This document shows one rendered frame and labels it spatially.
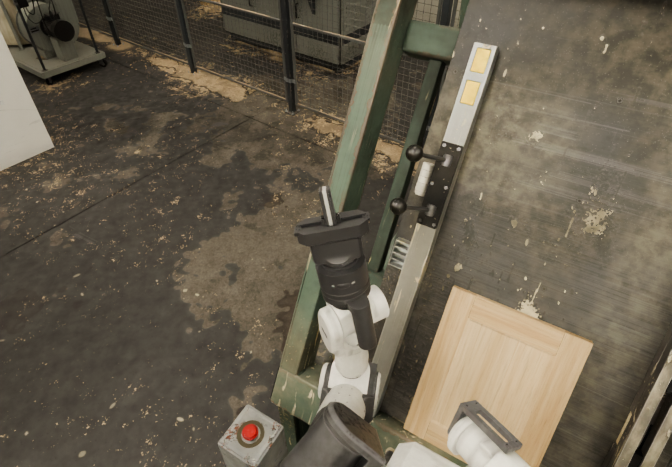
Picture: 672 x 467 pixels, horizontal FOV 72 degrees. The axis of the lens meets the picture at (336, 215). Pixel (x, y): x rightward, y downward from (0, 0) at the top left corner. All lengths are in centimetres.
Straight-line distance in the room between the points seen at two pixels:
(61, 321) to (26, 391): 41
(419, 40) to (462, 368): 80
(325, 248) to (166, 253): 241
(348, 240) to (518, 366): 59
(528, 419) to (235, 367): 160
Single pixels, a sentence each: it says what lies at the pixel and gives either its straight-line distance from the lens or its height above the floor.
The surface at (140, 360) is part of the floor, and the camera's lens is 265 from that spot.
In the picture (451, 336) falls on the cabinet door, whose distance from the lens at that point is 118.
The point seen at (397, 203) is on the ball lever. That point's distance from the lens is 100.
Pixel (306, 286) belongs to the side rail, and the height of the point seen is 113.
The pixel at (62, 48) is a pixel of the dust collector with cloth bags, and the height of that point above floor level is 29.
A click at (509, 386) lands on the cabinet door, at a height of 109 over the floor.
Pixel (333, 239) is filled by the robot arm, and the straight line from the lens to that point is 74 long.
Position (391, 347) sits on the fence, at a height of 108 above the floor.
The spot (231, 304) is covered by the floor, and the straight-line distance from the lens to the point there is 272.
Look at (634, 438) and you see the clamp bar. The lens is 118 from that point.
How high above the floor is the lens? 209
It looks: 41 degrees down
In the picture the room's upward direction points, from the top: straight up
